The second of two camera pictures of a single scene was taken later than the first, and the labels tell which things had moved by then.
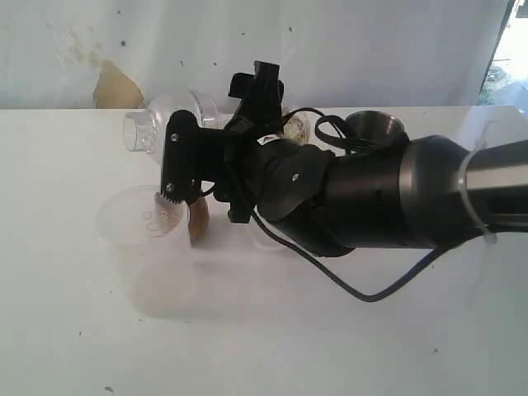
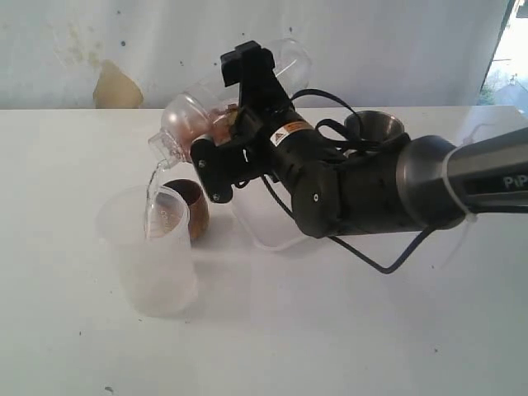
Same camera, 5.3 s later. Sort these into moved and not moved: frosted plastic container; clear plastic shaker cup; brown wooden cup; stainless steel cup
Moved: clear plastic shaker cup
Not moved: brown wooden cup; stainless steel cup; frosted plastic container
